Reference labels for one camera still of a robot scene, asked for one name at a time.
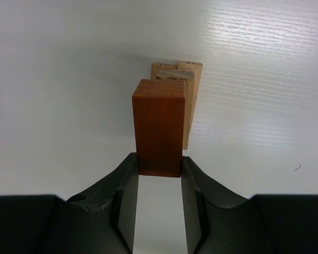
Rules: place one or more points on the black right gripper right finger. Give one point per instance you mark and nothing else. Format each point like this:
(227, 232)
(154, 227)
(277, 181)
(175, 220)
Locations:
(218, 220)

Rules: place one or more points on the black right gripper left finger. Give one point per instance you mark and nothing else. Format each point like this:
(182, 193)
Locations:
(100, 219)

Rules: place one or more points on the orange arch wood block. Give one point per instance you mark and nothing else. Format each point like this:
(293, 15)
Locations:
(158, 112)

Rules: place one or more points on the striped dark wood block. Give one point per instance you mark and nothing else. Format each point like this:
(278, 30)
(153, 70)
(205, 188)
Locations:
(178, 74)

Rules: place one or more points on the engraved long wood block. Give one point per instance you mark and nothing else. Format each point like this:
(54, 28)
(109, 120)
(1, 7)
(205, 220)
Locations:
(157, 66)

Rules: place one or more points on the pale long wood block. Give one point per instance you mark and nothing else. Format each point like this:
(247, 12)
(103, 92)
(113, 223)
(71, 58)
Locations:
(196, 67)

